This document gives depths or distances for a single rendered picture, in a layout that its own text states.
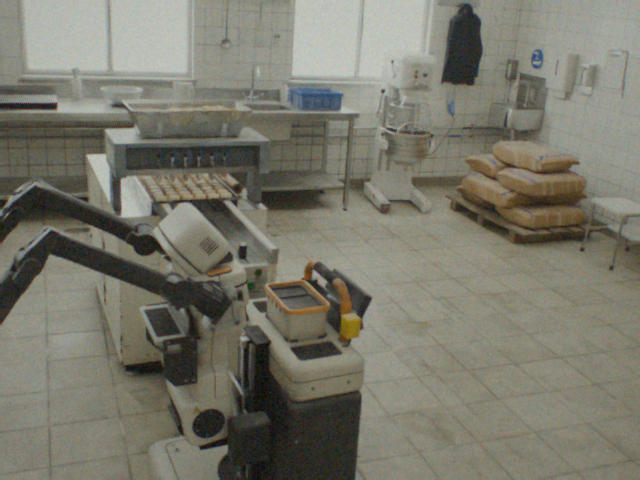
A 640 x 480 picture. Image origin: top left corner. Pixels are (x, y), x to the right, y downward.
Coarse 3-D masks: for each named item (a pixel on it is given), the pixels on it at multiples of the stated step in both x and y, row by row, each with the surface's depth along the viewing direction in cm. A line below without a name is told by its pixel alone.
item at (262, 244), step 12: (216, 204) 359; (228, 204) 341; (228, 216) 340; (240, 216) 325; (240, 228) 323; (252, 228) 310; (252, 240) 308; (264, 240) 296; (264, 252) 294; (276, 252) 286; (276, 264) 289
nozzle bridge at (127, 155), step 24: (120, 144) 321; (144, 144) 325; (168, 144) 329; (192, 144) 334; (216, 144) 338; (240, 144) 343; (264, 144) 347; (120, 168) 325; (144, 168) 335; (168, 168) 338; (192, 168) 341; (216, 168) 346; (240, 168) 350; (264, 168) 351; (120, 192) 339
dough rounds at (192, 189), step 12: (144, 180) 366; (156, 180) 369; (168, 180) 371; (180, 180) 374; (192, 180) 373; (204, 180) 374; (216, 180) 381; (156, 192) 345; (168, 192) 346; (180, 192) 347; (192, 192) 352; (204, 192) 355; (216, 192) 358; (228, 192) 360
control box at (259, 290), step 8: (248, 264) 287; (256, 264) 287; (264, 264) 288; (248, 272) 285; (264, 272) 288; (248, 280) 286; (256, 280) 287; (264, 280) 289; (256, 288) 289; (264, 288) 290; (248, 296) 288; (256, 296) 290; (264, 296) 291
